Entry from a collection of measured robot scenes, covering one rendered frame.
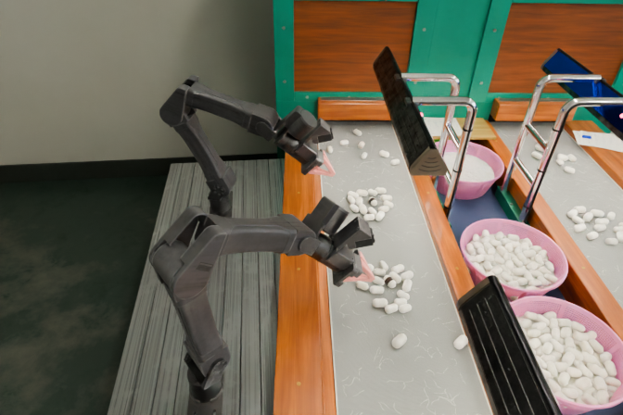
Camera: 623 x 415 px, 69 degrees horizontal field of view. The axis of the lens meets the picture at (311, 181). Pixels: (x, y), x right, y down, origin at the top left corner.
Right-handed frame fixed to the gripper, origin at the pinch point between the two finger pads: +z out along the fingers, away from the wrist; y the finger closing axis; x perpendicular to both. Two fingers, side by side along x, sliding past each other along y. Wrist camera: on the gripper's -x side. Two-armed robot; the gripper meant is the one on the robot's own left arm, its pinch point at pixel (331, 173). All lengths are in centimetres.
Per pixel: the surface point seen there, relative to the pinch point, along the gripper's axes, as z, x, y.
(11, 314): -44, 151, 17
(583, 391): 45, -22, -59
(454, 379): 24, -6, -57
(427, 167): -0.1, -27.9, -27.7
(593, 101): 32, -62, -6
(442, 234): 28.4, -12.9, -16.7
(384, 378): 13, 3, -57
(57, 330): -27, 136, 9
